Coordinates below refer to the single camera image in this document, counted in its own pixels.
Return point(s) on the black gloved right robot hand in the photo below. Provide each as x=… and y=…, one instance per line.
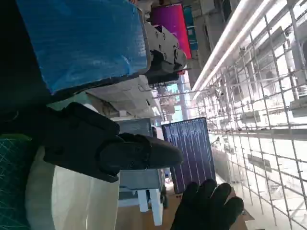
x=204, y=208

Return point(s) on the long white light strip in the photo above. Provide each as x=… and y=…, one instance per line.
x=230, y=38

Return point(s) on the green cutting mat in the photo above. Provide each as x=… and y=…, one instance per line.
x=12, y=187

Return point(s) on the blue poster panel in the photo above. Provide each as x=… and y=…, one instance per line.
x=191, y=31

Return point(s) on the white office desk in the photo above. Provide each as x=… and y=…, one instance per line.
x=127, y=93

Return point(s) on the monitor with purple screen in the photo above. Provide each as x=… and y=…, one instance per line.
x=171, y=21

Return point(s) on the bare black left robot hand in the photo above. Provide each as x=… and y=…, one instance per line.
x=84, y=40

